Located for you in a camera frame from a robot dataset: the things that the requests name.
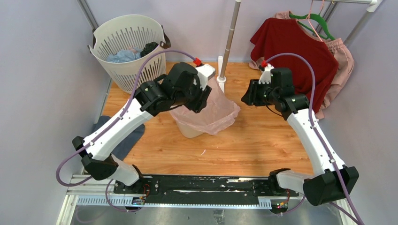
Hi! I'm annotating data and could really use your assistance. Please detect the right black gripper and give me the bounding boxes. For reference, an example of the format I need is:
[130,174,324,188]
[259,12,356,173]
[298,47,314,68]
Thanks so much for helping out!
[241,79,279,107]

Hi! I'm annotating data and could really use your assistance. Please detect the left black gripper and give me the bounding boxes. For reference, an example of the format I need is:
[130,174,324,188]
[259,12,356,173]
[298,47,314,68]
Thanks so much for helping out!
[174,77,212,113]

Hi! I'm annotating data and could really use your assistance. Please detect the pink plastic trash bag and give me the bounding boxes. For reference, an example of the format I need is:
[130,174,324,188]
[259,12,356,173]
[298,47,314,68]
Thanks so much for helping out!
[170,78,240,135]

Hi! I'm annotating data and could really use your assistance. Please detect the beige plastic trash bin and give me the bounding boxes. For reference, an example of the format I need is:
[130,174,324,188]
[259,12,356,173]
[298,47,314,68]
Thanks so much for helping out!
[176,121,204,138]

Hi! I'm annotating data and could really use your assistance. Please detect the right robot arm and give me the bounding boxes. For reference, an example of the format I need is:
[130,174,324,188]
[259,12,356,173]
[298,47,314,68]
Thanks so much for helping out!
[241,66,359,206]

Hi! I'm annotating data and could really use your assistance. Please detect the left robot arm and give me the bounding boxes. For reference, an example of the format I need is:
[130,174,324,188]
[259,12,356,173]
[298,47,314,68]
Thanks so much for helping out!
[75,62,216,194]

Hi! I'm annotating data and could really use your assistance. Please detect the clothes rack pole with foot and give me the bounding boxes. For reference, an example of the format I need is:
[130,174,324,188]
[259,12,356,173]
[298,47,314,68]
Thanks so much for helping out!
[216,0,241,93]

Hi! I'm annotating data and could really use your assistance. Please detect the black plastic bag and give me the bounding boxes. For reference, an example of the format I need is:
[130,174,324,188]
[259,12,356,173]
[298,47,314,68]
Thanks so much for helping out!
[140,42,159,58]

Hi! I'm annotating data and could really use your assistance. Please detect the red t-shirt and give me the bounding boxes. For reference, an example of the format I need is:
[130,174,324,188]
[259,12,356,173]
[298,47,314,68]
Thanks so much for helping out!
[250,18,338,113]

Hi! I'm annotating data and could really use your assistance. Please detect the blue plastic bag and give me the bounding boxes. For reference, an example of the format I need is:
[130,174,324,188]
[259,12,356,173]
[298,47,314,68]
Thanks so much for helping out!
[107,47,142,63]

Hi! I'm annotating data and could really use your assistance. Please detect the white slotted laundry basket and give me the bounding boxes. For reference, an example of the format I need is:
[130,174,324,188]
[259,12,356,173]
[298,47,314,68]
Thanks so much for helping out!
[89,15,171,93]

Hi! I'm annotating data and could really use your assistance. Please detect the pink clothes hanger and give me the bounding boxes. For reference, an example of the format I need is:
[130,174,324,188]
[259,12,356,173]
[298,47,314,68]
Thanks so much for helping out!
[291,0,326,42]

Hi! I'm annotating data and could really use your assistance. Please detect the grey-blue cloth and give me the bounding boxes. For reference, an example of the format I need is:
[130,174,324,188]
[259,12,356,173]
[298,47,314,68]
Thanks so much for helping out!
[92,116,145,161]

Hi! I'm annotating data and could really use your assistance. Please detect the pink garment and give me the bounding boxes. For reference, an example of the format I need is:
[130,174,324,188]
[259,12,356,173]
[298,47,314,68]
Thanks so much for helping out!
[249,11,354,120]

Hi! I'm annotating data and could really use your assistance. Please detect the green clothes hanger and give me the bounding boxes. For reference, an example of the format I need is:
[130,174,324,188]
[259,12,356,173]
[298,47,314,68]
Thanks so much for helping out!
[289,12,335,40]

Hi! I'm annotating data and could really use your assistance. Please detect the corner aluminium profile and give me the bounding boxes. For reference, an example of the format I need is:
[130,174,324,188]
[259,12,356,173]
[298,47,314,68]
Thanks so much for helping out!
[77,0,99,30]

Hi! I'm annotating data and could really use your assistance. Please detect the right rack pole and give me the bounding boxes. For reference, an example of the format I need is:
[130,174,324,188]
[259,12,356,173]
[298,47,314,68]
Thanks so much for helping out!
[313,0,382,46]

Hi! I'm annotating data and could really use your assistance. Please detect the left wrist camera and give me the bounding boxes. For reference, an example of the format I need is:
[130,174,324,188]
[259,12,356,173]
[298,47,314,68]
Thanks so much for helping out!
[193,63,216,90]

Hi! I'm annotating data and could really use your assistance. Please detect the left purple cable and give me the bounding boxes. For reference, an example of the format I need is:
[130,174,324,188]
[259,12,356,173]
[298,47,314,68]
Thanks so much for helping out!
[56,49,199,214]

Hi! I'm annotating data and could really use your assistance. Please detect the purple cable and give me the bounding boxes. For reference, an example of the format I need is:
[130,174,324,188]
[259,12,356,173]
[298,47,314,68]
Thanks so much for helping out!
[264,52,365,225]
[56,49,199,214]

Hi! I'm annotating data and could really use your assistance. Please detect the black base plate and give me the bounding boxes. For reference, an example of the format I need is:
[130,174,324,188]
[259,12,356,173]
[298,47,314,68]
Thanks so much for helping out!
[113,174,299,206]

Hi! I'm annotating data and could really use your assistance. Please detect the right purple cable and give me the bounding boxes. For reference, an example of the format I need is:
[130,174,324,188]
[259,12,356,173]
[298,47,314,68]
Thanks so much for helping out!
[264,52,365,225]

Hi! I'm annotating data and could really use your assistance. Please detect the aluminium frame rail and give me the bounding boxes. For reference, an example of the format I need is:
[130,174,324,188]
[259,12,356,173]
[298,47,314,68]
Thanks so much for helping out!
[57,174,352,225]

